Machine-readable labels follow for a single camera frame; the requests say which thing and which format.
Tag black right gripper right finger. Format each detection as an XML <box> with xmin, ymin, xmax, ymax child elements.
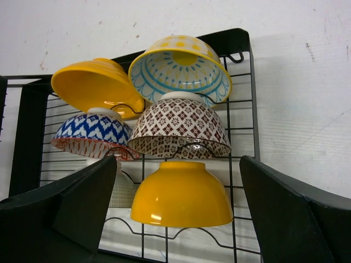
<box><xmin>239</xmin><ymin>156</ymin><xmax>350</xmax><ymax>262</ymax></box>

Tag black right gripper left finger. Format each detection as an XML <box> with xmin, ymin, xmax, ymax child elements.
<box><xmin>1</xmin><ymin>156</ymin><xmax>117</xmax><ymax>262</ymax></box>

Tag pale teal textured bowl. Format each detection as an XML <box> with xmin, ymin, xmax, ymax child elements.
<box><xmin>109</xmin><ymin>161</ymin><xmax>137</xmax><ymax>208</ymax></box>

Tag blue zigzag patterned bowl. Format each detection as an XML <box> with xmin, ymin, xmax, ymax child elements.
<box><xmin>51</xmin><ymin>107</ymin><xmax>139</xmax><ymax>161</ymax></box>

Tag smooth yellow bowl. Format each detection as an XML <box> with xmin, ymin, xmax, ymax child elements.
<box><xmin>131</xmin><ymin>161</ymin><xmax>234</xmax><ymax>228</ymax></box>

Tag yellow ribbed bowl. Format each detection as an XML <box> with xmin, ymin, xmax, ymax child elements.
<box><xmin>51</xmin><ymin>58</ymin><xmax>145</xmax><ymax>119</ymax></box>

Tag brown diamond patterned bowl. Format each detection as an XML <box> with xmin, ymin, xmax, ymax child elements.
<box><xmin>128</xmin><ymin>92</ymin><xmax>231</xmax><ymax>159</ymax></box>

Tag yellow teal patterned bowl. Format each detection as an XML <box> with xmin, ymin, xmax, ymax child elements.
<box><xmin>128</xmin><ymin>35</ymin><xmax>232</xmax><ymax>107</ymax></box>

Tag black wire dish rack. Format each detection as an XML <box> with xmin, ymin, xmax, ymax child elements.
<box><xmin>1</xmin><ymin>28</ymin><xmax>263</xmax><ymax>262</ymax></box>

